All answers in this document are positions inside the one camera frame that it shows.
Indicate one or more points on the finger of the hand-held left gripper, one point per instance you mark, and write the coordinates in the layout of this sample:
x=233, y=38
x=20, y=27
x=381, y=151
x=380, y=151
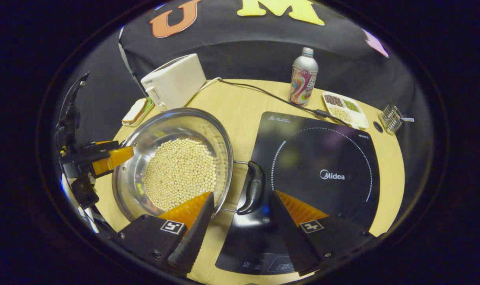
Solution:
x=101, y=146
x=111, y=158

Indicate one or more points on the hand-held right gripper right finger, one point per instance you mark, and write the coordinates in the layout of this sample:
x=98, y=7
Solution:
x=289, y=237

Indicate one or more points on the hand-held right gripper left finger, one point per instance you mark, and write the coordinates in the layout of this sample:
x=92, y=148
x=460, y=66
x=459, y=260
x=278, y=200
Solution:
x=196, y=237

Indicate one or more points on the stainless steel pot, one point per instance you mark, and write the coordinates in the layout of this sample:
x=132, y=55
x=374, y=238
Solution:
x=164, y=126

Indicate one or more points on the black induction cooktop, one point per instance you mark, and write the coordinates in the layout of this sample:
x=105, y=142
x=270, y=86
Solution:
x=323, y=150

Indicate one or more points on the toast sandwich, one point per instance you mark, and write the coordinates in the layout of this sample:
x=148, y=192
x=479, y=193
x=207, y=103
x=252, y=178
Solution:
x=133, y=111

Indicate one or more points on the small white sandwich tray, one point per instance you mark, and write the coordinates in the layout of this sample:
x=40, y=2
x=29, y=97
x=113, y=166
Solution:
x=147, y=113

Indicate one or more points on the pile of soybeans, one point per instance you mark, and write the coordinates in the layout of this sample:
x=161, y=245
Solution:
x=180, y=170

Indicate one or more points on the white toaster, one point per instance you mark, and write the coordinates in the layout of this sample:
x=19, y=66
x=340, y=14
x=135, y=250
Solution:
x=176, y=81

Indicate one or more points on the white divided bean dish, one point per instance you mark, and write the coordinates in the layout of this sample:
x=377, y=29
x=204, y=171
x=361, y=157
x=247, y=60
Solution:
x=344, y=111

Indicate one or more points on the black table grommet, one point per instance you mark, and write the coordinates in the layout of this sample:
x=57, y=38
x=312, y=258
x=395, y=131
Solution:
x=378, y=126

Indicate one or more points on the silver colourful drink bottle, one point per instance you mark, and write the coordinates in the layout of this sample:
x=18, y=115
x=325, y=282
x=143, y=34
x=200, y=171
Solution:
x=303, y=79

